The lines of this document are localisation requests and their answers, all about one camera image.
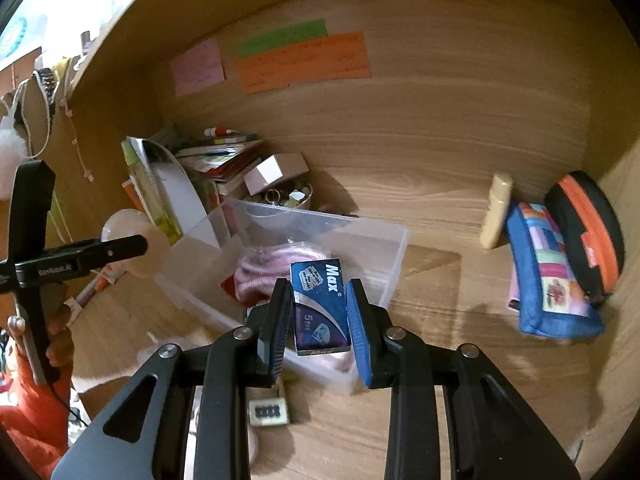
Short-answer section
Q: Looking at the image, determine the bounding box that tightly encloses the blue razor blade box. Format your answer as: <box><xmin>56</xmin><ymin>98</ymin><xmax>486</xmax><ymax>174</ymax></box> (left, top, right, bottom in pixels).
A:
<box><xmin>289</xmin><ymin>258</ymin><xmax>351</xmax><ymax>357</ymax></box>

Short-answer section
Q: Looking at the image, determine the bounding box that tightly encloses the wooden desktop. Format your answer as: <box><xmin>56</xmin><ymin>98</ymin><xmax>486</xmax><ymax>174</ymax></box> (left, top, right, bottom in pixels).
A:
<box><xmin>70</xmin><ymin>125</ymin><xmax>618</xmax><ymax>480</ymax></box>

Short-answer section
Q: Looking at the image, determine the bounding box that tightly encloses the stack of books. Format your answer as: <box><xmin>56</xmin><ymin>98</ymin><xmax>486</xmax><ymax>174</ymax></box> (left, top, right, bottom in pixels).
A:
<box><xmin>149</xmin><ymin>124</ymin><xmax>264</xmax><ymax>197</ymax></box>

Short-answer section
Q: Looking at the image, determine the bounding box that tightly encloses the blue patchwork pouch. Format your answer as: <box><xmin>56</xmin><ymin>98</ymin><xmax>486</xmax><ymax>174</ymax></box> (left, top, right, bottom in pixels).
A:
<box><xmin>505</xmin><ymin>202</ymin><xmax>606</xmax><ymax>339</ymax></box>

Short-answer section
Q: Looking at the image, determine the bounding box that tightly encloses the pink sticky note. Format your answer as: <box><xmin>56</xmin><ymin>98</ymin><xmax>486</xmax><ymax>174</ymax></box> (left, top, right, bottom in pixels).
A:
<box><xmin>169</xmin><ymin>38</ymin><xmax>227</xmax><ymax>98</ymax></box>

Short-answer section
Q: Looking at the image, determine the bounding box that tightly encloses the pale pink round ball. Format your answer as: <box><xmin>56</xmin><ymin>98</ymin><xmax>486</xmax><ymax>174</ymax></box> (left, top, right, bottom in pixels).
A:
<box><xmin>101</xmin><ymin>208</ymin><xmax>171</xmax><ymax>279</ymax></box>

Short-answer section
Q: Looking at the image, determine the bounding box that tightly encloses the white fluffy toy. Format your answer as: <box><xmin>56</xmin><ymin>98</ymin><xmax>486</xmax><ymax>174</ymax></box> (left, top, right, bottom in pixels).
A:
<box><xmin>0</xmin><ymin>110</ymin><xmax>28</xmax><ymax>173</ymax></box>

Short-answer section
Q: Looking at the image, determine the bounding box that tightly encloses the green sticky note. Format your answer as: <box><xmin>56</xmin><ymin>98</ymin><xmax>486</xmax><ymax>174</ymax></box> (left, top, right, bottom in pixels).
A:
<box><xmin>237</xmin><ymin>18</ymin><xmax>328</xmax><ymax>58</ymax></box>

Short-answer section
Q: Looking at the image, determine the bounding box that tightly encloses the person's left forearm orange sleeve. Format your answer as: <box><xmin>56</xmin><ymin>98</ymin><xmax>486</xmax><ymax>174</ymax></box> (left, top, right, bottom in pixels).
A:
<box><xmin>0</xmin><ymin>345</ymin><xmax>77</xmax><ymax>463</ymax></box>

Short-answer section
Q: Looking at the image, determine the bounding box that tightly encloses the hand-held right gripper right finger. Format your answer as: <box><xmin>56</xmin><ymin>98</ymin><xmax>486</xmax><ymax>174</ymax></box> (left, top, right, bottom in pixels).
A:
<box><xmin>345</xmin><ymin>278</ymin><xmax>582</xmax><ymax>480</ymax></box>

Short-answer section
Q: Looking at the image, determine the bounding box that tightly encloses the black and orange pouch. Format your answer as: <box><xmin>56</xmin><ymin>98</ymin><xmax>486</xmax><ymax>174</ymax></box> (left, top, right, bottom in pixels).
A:
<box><xmin>543</xmin><ymin>170</ymin><xmax>626</xmax><ymax>307</ymax></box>

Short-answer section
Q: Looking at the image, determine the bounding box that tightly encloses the yellow-green bottle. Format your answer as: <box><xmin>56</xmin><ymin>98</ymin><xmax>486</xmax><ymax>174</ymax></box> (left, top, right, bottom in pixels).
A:
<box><xmin>121</xmin><ymin>139</ymin><xmax>183</xmax><ymax>246</ymax></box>

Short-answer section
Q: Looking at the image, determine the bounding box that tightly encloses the white curved plastic board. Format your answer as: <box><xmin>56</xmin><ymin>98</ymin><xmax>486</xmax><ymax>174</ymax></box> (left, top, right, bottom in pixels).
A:
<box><xmin>132</xmin><ymin>137</ymin><xmax>222</xmax><ymax>249</ymax></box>

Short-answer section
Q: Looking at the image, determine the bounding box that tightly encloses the cream tube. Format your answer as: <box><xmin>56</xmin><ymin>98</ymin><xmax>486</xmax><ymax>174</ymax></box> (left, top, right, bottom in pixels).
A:
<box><xmin>479</xmin><ymin>172</ymin><xmax>515</xmax><ymax>250</ymax></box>

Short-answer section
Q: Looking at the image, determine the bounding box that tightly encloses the clear plastic storage box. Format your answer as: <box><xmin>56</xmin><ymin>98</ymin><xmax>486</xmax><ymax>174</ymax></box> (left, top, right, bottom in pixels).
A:
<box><xmin>154</xmin><ymin>197</ymin><xmax>412</xmax><ymax>394</ymax></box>

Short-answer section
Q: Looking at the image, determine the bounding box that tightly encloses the pink flat case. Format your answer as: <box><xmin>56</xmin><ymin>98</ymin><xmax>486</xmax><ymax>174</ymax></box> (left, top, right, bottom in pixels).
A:
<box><xmin>507</xmin><ymin>264</ymin><xmax>524</xmax><ymax>314</ymax></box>

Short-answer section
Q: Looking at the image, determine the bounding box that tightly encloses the pink knitted cloth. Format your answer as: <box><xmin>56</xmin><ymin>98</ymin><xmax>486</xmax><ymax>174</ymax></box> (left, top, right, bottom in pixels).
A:
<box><xmin>234</xmin><ymin>242</ymin><xmax>327</xmax><ymax>312</ymax></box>

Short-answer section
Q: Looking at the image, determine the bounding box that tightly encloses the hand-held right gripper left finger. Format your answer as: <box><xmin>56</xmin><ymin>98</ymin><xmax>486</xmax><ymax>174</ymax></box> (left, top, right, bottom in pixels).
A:
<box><xmin>50</xmin><ymin>279</ymin><xmax>294</xmax><ymax>480</ymax></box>

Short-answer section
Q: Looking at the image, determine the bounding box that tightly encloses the bowl of metal clips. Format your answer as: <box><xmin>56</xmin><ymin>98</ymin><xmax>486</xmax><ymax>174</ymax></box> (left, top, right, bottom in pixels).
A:
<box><xmin>259</xmin><ymin>180</ymin><xmax>314</xmax><ymax>211</ymax></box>

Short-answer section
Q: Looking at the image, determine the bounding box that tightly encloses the person's left hand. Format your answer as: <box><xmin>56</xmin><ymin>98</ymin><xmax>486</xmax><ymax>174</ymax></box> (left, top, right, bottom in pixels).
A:
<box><xmin>46</xmin><ymin>304</ymin><xmax>77</xmax><ymax>368</ymax></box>

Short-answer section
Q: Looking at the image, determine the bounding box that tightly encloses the orange sticky note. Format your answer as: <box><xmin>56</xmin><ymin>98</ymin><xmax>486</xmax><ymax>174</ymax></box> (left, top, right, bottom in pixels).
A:
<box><xmin>235</xmin><ymin>31</ymin><xmax>372</xmax><ymax>95</ymax></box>

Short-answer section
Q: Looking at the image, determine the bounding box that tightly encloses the small pink box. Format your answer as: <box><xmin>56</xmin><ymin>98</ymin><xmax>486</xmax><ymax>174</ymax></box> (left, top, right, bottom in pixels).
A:
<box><xmin>243</xmin><ymin>153</ymin><xmax>309</xmax><ymax>196</ymax></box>

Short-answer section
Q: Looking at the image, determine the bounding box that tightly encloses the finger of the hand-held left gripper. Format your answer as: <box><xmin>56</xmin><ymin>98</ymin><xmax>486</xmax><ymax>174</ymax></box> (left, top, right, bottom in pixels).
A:
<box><xmin>74</xmin><ymin>234</ymin><xmax>149</xmax><ymax>276</ymax></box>

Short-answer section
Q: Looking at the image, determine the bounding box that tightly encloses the hanging beaded string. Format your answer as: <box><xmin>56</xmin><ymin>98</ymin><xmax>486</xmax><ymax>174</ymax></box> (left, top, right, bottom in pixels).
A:
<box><xmin>59</xmin><ymin>100</ymin><xmax>96</xmax><ymax>181</ymax></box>

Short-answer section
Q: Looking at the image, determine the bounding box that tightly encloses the orange and white pen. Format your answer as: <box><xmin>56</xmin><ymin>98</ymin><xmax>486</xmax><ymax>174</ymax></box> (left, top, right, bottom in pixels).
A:
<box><xmin>74</xmin><ymin>269</ymin><xmax>126</xmax><ymax>311</ymax></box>

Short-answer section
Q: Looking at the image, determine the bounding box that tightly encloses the small white black-slotted block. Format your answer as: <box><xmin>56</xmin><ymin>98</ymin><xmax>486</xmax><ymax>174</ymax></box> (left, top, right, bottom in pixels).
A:
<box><xmin>248</xmin><ymin>397</ymin><xmax>290</xmax><ymax>428</ymax></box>

